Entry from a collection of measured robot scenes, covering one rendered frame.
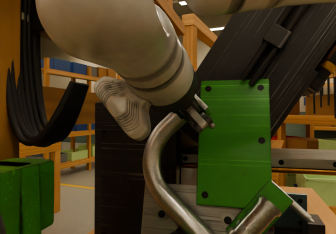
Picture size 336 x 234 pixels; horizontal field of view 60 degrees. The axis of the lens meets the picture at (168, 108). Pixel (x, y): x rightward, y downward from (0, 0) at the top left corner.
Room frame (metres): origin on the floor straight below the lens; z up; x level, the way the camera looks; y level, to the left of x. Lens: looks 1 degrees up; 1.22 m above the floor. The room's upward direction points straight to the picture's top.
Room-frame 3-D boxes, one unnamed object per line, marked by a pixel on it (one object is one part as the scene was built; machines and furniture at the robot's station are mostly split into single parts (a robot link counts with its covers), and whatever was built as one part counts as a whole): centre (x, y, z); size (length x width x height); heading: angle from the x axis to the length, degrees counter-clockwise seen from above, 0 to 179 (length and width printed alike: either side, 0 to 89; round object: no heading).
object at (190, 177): (0.74, 0.03, 1.07); 0.30 x 0.18 x 0.34; 165
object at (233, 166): (0.51, -0.12, 1.17); 0.13 x 0.12 x 0.20; 165
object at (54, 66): (6.30, 1.88, 1.14); 2.45 x 0.55 x 2.28; 156
